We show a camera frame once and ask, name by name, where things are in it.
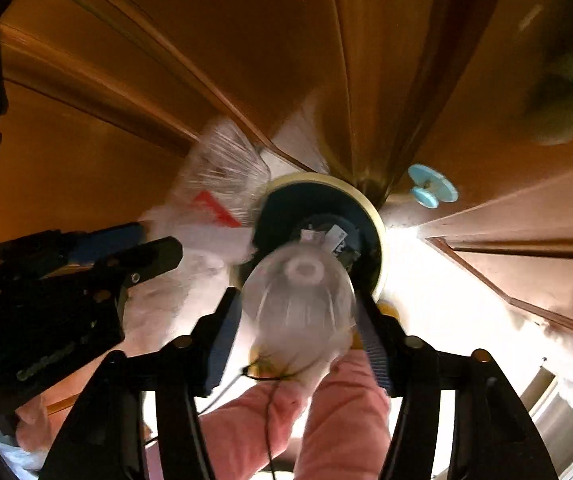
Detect round trash bin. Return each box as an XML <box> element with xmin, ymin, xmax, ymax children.
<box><xmin>249</xmin><ymin>172</ymin><xmax>388</xmax><ymax>306</ymax></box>

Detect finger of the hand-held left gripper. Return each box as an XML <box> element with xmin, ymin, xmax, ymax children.
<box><xmin>94</xmin><ymin>236</ymin><xmax>183</xmax><ymax>292</ymax></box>
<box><xmin>66</xmin><ymin>222</ymin><xmax>144</xmax><ymax>267</ymax></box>

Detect light blue cabinet knob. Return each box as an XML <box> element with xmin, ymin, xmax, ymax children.
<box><xmin>408</xmin><ymin>163</ymin><xmax>460</xmax><ymax>209</ymax></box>

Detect thin black cable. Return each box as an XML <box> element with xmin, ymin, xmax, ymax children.
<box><xmin>240</xmin><ymin>352</ymin><xmax>312</xmax><ymax>480</ymax></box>

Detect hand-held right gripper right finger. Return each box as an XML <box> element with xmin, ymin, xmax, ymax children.
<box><xmin>354</xmin><ymin>292</ymin><xmax>557</xmax><ymax>480</ymax></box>

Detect clear plastic bag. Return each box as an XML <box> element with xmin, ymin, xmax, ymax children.
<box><xmin>139</xmin><ymin>117</ymin><xmax>273</xmax><ymax>271</ymax></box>

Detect person's left hand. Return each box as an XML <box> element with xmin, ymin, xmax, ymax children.
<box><xmin>14</xmin><ymin>385</ymin><xmax>54</xmax><ymax>453</ymax></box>

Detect pink pants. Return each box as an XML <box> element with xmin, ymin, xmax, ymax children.
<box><xmin>199</xmin><ymin>350</ymin><xmax>393</xmax><ymax>480</ymax></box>

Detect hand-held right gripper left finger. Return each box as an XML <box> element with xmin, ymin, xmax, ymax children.
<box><xmin>41</xmin><ymin>287</ymin><xmax>244</xmax><ymax>480</ymax></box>

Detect clear plastic bottle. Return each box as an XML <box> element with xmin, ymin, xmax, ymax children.
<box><xmin>241</xmin><ymin>239</ymin><xmax>358</xmax><ymax>378</ymax></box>

